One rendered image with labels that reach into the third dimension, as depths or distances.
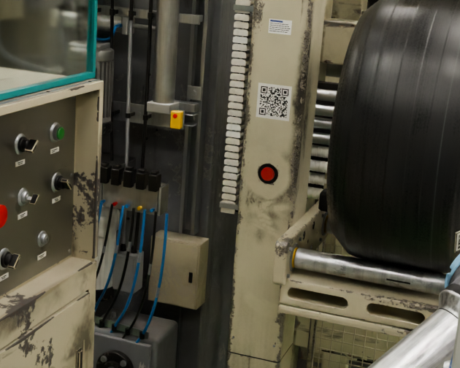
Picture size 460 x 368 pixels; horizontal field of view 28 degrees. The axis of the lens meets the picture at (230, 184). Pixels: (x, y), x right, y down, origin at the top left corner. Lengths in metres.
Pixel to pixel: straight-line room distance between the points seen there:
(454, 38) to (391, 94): 0.16
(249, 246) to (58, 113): 0.56
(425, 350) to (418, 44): 0.73
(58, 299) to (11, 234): 0.18
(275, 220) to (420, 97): 0.49
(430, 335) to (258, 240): 0.89
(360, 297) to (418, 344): 0.71
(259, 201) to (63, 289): 0.50
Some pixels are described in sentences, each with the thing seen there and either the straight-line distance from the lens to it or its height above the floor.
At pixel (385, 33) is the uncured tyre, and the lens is 1.80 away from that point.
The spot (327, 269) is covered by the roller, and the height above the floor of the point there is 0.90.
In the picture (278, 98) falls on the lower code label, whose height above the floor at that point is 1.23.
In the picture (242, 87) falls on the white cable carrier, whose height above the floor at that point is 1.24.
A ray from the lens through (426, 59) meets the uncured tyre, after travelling 1.75.
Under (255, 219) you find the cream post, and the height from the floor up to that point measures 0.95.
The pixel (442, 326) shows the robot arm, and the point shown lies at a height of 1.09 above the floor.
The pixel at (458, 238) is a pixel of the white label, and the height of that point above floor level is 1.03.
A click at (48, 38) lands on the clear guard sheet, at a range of 1.67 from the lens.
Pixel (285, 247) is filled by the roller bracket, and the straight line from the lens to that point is 1.92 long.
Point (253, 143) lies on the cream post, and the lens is 2.01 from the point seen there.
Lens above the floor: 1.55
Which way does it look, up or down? 15 degrees down
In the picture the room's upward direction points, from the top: 4 degrees clockwise
